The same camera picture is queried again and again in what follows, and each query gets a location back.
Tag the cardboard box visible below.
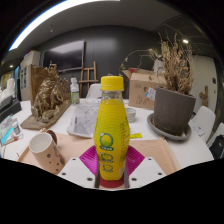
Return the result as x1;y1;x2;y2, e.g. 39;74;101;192
121;68;166;111

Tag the black backpack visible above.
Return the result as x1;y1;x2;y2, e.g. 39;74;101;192
209;133;224;160

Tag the dark wall screen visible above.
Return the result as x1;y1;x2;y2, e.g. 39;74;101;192
41;40;86;73

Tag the tan wooden drawing board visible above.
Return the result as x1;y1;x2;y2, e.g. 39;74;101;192
126;137;181;177
17;132;96;168

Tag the printed newspaper sheet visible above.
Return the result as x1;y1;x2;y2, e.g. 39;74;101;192
66;99;101;139

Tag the brown relief sculpture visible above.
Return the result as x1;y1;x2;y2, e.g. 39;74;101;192
20;62;73;131

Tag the beige dotted cup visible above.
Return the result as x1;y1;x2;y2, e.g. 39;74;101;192
28;129;66;175

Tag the colourful painted picture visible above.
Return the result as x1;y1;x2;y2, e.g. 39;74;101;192
0;114;16;146

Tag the grey plant saucer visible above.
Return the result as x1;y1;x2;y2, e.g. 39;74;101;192
146;112;193;142

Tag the small grey tape roll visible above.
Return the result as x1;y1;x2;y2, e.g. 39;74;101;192
124;107;137;124

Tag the white cabinet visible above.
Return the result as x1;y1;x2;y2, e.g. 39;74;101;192
19;49;42;101

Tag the yellow drink bottle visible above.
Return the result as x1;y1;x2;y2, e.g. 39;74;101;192
93;75;131;183

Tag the small paint jar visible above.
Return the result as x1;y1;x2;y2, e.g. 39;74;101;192
11;118;22;135

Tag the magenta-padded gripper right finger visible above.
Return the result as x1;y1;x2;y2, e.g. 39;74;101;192
120;144;165;190

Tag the wooden easel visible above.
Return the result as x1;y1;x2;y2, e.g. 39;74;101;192
78;60;99;98

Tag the black flat box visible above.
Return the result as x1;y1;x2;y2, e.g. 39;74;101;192
0;99;23;124
0;94;16;111

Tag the white spray bottle green label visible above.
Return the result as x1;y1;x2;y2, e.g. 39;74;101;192
69;77;81;105

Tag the wooden figure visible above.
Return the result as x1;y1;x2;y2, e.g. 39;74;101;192
199;84;210;108

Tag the long ceiling strip light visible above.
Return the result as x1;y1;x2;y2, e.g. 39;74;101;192
9;0;121;52

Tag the dark pot with dried plant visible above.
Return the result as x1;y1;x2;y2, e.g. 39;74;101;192
152;31;198;137

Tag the paintbrush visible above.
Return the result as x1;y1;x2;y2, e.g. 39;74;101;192
3;133;24;146

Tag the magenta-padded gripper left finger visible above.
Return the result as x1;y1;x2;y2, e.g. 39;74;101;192
58;144;102;190

